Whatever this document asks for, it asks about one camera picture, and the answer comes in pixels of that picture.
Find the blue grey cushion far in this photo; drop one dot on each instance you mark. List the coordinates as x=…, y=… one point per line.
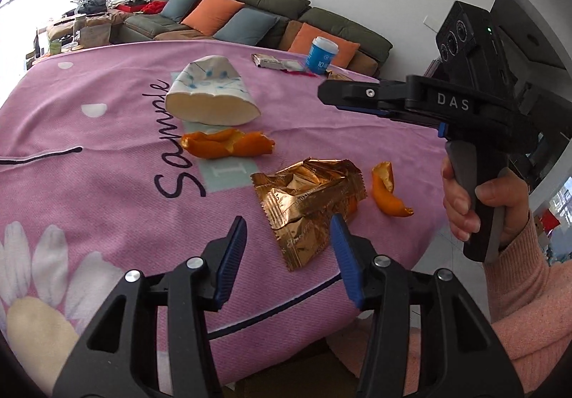
x=176, y=10

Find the person right hand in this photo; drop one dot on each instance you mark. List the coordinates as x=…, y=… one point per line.
x=507, y=191

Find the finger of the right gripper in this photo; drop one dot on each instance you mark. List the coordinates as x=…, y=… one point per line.
x=385, y=98

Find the brown snack packet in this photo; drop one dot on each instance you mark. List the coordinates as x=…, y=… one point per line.
x=336, y=76

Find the orange cushion near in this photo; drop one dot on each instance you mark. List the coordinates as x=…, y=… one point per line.
x=342, y=50

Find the blue white paper cup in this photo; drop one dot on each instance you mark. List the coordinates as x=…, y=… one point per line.
x=322, y=52

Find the gold foil snack wrapper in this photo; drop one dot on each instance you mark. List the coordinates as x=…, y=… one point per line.
x=300, y=200

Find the orange cushion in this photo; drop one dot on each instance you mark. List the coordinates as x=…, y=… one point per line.
x=211, y=15
x=342, y=50

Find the pink sleeve forearm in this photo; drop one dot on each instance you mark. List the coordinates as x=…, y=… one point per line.
x=429, y=338

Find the dark green sectional sofa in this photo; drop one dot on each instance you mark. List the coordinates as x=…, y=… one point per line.
x=292, y=15

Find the pink floral tablecloth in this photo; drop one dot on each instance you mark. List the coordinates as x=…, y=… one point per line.
x=94, y=183

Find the blue grey cushion near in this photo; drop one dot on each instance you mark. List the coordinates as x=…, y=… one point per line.
x=248, y=27

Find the blue grey cushion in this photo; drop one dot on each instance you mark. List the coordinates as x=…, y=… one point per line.
x=176, y=10
x=248, y=27

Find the orange peel small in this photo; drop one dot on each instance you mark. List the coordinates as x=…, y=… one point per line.
x=383, y=187

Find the glass coffee table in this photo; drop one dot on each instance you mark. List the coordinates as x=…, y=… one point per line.
x=74, y=34

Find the snack packet on table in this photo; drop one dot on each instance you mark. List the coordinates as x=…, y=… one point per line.
x=282, y=65

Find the orange peel large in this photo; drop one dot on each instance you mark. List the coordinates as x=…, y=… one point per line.
x=227, y=143

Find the crushed white paper cup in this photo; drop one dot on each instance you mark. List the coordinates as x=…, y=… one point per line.
x=210, y=91

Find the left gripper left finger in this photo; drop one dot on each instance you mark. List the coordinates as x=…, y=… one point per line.
x=117, y=354

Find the orange cushion far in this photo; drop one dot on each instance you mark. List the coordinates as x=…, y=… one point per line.
x=211, y=15

